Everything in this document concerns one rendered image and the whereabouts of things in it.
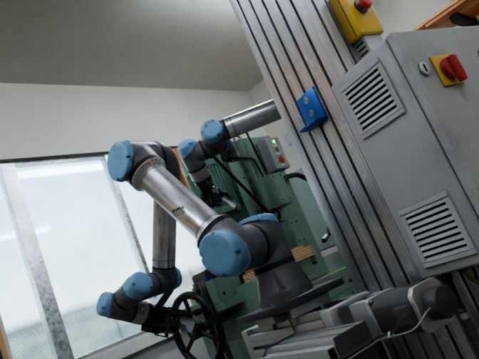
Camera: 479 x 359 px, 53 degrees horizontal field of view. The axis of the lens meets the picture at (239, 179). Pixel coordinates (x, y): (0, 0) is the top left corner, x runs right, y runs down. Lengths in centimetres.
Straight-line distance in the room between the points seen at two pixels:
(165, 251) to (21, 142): 201
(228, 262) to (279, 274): 17
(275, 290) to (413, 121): 55
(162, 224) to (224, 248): 41
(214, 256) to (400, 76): 58
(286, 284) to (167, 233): 45
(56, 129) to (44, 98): 24
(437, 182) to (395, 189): 10
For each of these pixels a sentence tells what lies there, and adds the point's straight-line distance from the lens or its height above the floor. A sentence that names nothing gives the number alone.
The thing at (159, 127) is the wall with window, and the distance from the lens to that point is 400.
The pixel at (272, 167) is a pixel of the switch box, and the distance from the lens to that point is 223.
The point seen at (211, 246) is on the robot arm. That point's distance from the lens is 117.
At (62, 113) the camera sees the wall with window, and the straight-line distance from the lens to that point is 362.
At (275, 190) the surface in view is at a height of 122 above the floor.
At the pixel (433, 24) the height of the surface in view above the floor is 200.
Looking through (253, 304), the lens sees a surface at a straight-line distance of 186.
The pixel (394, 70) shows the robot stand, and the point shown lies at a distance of 102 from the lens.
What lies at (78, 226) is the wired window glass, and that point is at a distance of 336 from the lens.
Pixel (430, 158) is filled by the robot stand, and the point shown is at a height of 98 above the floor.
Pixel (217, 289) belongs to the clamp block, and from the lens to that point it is 184.
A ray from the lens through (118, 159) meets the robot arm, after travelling 139.
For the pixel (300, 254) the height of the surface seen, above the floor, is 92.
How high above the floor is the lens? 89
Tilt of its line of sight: 12 degrees up
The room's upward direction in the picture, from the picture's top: 22 degrees counter-clockwise
